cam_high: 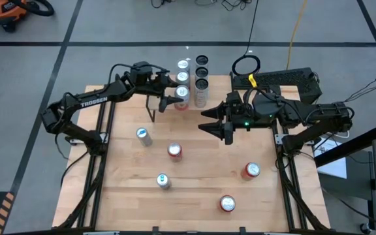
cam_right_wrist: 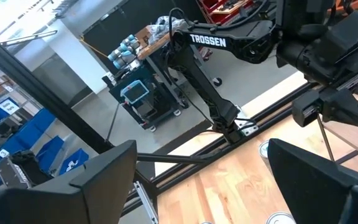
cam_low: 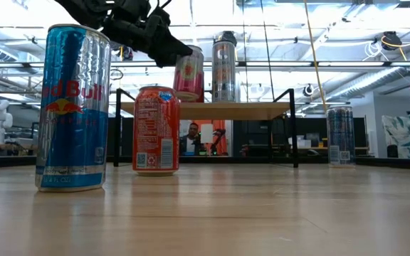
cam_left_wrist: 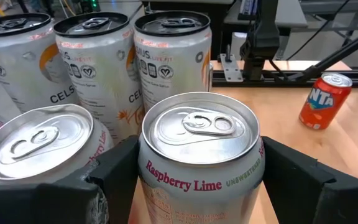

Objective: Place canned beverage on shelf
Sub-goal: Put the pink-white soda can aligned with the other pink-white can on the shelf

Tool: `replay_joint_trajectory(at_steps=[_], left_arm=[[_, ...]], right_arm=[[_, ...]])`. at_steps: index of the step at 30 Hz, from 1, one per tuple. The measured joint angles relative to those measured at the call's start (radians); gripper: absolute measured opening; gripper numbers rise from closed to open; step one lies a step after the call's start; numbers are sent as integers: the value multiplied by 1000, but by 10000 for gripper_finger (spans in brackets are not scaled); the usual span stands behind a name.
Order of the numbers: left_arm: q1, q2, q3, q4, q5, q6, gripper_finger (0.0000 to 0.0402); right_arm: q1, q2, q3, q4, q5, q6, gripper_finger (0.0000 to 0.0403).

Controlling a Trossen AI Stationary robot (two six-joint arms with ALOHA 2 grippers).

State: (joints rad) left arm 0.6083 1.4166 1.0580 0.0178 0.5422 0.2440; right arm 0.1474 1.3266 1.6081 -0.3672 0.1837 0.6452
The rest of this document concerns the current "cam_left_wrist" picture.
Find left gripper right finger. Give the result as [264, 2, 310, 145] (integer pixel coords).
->
[261, 136, 358, 224]

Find red soda can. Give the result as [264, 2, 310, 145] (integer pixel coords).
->
[298, 72, 353, 131]

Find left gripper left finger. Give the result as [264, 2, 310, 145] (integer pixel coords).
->
[0, 135, 140, 224]

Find grey metal bracket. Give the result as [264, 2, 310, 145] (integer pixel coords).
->
[219, 45, 244, 83]

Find black computer green lights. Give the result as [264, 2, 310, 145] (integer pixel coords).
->
[82, 0, 101, 12]

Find black aluminium rig frame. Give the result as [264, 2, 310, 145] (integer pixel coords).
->
[211, 24, 358, 90]

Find white Celsius can black lid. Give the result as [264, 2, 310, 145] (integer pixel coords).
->
[134, 10, 213, 113]
[53, 11, 145, 146]
[0, 12, 80, 113]

